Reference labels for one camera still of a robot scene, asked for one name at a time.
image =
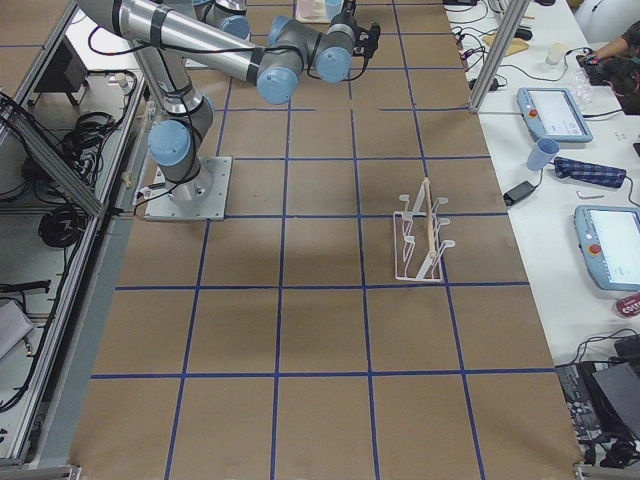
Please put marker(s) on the person hand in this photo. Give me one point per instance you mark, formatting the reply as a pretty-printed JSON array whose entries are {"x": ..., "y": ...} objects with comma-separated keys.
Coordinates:
[{"x": 611, "y": 49}]

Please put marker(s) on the translucent plastic cup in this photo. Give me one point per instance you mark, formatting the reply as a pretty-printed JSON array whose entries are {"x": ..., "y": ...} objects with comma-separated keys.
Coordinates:
[{"x": 555, "y": 54}]

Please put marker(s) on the light blue tall cup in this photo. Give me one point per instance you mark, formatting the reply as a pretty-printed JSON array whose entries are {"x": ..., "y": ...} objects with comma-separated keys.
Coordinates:
[{"x": 543, "y": 152}]

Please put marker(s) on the upper grey teach pendant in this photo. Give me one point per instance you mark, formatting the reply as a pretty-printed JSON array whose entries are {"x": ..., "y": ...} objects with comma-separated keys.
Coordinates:
[{"x": 553, "y": 113}]

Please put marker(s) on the grey teach pendant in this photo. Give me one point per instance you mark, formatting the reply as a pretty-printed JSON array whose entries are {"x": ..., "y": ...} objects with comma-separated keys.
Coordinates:
[
  {"x": 553, "y": 113},
  {"x": 609, "y": 242}
]

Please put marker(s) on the blue plaid folded umbrella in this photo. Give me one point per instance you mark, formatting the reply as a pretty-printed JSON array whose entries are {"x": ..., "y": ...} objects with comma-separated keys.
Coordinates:
[{"x": 596, "y": 174}]

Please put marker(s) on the black power adapter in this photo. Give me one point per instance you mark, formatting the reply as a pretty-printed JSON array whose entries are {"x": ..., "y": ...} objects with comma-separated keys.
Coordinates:
[{"x": 518, "y": 193}]

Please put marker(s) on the lower grey teach pendant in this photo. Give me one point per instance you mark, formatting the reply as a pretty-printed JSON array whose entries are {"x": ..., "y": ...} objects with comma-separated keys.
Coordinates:
[{"x": 609, "y": 242}]

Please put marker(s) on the red round can lid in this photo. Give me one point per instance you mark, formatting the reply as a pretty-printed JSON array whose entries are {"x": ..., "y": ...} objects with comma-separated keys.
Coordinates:
[{"x": 628, "y": 306}]

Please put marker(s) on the beige serving tray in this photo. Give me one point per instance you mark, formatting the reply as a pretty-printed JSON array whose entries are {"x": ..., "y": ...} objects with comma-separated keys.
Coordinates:
[{"x": 310, "y": 11}]

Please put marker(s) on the black laptop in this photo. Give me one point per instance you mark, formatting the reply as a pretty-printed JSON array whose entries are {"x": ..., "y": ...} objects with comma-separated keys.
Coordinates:
[{"x": 602, "y": 398}]

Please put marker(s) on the aluminium frame post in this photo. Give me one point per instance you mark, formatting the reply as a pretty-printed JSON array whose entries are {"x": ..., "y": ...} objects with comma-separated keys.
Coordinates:
[{"x": 511, "y": 20}]

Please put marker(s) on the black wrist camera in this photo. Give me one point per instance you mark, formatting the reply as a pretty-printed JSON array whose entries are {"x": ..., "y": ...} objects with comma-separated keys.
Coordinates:
[{"x": 368, "y": 41}]

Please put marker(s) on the white wire cup rack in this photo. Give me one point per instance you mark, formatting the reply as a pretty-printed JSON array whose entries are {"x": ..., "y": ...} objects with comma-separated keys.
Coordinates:
[{"x": 418, "y": 249}]

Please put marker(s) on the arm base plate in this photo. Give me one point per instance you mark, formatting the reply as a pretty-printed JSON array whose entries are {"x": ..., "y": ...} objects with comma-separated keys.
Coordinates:
[{"x": 203, "y": 198}]

